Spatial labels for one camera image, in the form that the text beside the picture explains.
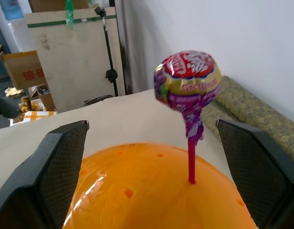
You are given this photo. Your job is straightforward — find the olive patterned fabric roll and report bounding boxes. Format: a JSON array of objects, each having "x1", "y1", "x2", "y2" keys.
[{"x1": 202, "y1": 75, "x2": 294, "y2": 160}]

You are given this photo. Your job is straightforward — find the yellow checkered cloth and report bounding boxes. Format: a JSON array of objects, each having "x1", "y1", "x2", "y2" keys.
[{"x1": 10, "y1": 110, "x2": 58, "y2": 126}]

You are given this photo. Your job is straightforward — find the white wooden board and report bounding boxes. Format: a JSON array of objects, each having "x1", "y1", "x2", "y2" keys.
[{"x1": 24, "y1": 6, "x2": 126, "y2": 113}]

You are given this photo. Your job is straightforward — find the orange dome lollipop holder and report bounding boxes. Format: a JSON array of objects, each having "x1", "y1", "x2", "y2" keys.
[{"x1": 62, "y1": 142, "x2": 259, "y2": 229}]

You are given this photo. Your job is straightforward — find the small open cardboard box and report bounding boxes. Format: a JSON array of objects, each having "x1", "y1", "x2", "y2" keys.
[{"x1": 28, "y1": 83, "x2": 57, "y2": 112}]

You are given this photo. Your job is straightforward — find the purple wrapped lollipop red stick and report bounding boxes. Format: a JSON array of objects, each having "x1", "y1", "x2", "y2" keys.
[{"x1": 153, "y1": 50, "x2": 224, "y2": 185}]

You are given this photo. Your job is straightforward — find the cardboard box red print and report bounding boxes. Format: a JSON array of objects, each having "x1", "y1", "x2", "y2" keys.
[{"x1": 0, "y1": 50, "x2": 46, "y2": 90}]

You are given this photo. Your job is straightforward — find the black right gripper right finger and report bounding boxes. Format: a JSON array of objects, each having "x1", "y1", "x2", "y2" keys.
[{"x1": 215, "y1": 118, "x2": 294, "y2": 229}]

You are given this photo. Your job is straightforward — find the black tripod stand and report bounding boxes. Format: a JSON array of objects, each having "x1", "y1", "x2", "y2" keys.
[{"x1": 94, "y1": 6, "x2": 120, "y2": 97}]

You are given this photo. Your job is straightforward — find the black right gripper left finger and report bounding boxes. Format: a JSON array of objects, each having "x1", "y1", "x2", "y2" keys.
[{"x1": 0, "y1": 120, "x2": 91, "y2": 229}]

